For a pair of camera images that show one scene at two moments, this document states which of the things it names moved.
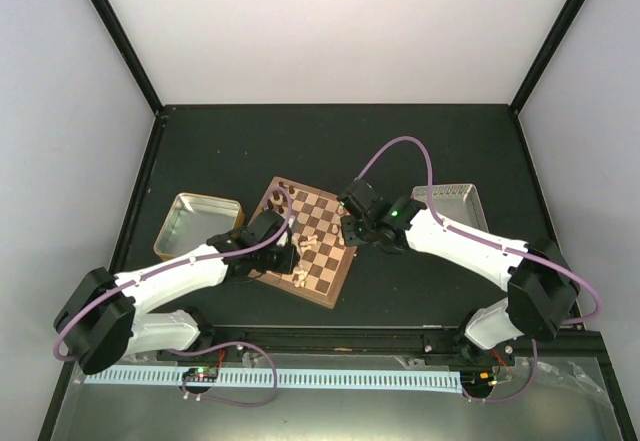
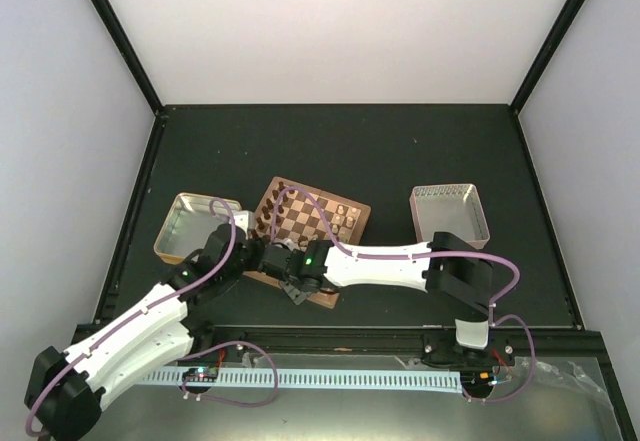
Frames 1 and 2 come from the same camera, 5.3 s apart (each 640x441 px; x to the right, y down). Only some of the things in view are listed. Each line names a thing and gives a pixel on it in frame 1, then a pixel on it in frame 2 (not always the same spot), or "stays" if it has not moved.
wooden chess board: [316, 229] stays
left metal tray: [194, 219] stays
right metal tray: [458, 203] stays
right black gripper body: [357, 236] → [296, 294]
